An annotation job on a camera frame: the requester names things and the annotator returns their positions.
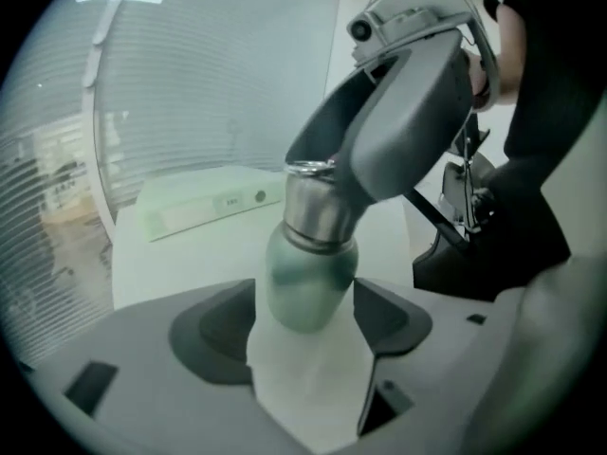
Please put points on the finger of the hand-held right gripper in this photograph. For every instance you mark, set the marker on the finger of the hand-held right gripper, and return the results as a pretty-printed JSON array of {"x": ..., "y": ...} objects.
[
  {"x": 408, "y": 126},
  {"x": 327, "y": 126}
]

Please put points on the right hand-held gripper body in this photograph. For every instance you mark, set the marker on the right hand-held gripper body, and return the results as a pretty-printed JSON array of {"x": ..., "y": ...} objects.
[{"x": 417, "y": 3}]

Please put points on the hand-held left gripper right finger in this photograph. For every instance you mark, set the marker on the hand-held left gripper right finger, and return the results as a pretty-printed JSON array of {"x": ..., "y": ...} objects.
[{"x": 441, "y": 358}]

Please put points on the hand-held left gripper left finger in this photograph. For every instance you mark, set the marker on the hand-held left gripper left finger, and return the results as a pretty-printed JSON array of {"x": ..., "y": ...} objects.
[{"x": 156, "y": 396}]

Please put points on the green steel bottle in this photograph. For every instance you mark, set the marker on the green steel bottle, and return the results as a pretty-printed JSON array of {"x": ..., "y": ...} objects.
[{"x": 308, "y": 287}]

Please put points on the person's right forearm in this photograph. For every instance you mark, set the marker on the person's right forearm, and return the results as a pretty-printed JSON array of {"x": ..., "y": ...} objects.
[{"x": 512, "y": 55}]

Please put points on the person's right hand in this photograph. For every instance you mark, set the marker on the person's right hand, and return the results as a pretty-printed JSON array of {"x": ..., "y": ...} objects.
[{"x": 479, "y": 83}]

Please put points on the glass partition with blinds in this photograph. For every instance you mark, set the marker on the glass partition with blinds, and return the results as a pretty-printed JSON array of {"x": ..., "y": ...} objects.
[{"x": 189, "y": 74}]

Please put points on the pale green flat box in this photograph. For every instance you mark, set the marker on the pale green flat box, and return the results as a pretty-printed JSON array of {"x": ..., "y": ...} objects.
[{"x": 199, "y": 202}]

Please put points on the person's black shirt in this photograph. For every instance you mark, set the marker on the person's black shirt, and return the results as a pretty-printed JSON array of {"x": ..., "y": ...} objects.
[{"x": 555, "y": 88}]

